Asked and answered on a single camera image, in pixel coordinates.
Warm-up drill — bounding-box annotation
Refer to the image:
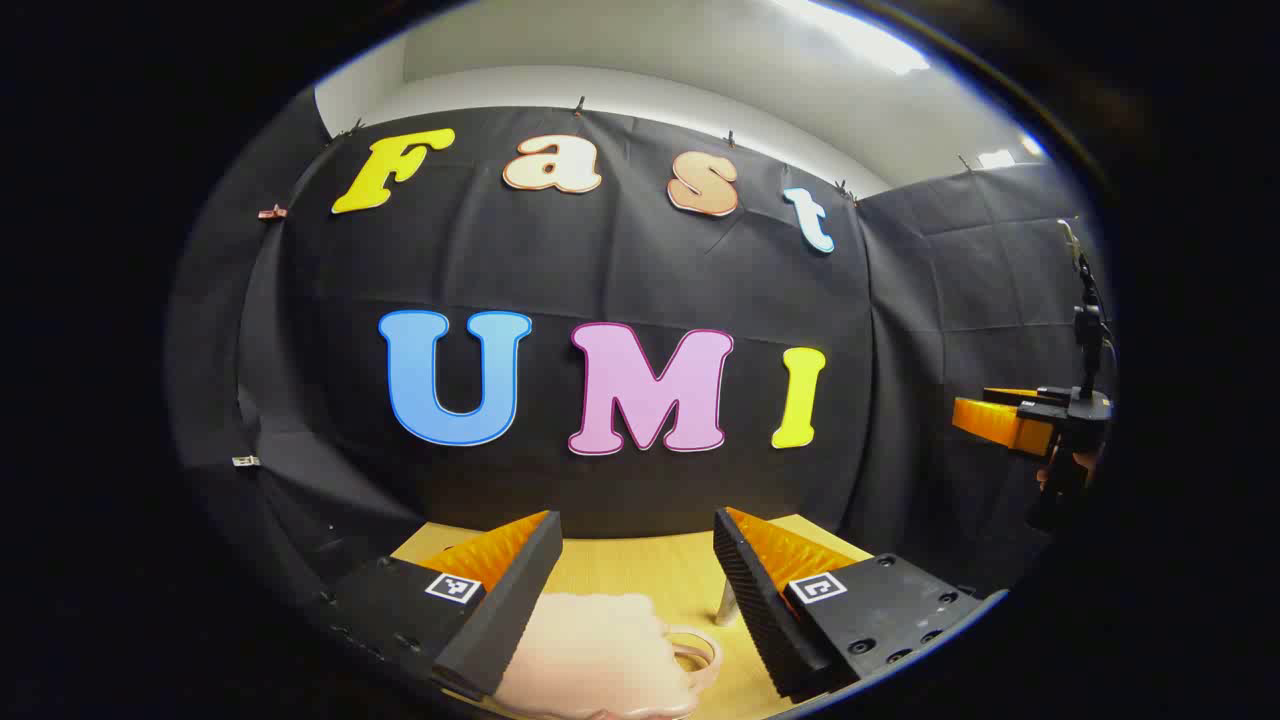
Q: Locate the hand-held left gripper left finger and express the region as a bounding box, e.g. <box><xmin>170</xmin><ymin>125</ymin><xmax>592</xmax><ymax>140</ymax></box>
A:
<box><xmin>320</xmin><ymin>510</ymin><xmax>564</xmax><ymax>701</ymax></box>

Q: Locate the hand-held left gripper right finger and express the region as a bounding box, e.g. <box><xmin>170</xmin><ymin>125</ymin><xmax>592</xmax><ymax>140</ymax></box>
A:
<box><xmin>712</xmin><ymin>506</ymin><xmax>1003</xmax><ymax>703</ymax></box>

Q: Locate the ceiling light panel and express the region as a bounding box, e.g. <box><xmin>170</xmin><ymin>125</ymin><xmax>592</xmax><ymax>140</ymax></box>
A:
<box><xmin>775</xmin><ymin>0</ymin><xmax>933</xmax><ymax>77</ymax></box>

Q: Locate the black backdrop cloth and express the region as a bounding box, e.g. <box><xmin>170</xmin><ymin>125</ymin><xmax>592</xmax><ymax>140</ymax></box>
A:
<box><xmin>165</xmin><ymin>90</ymin><xmax>1116</xmax><ymax>601</ymax></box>

